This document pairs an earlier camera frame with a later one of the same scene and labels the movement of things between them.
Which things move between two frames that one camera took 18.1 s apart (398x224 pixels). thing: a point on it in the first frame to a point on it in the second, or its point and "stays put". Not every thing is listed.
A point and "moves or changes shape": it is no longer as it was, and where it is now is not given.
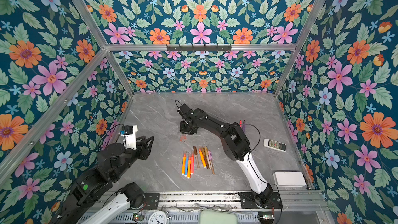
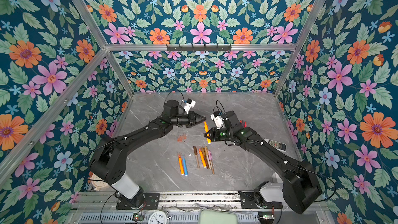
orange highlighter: x=189 y=168 to x=206 y=130
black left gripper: x=142 y=148 to x=190 y=119
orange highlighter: x=183 y=164 moves or changes shape
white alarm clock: x=159 y=217 stays put
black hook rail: x=198 y=47 stays put
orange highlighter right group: x=202 y=158 stays put
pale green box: x=210 y=216 stays put
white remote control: x=274 y=144 stays put
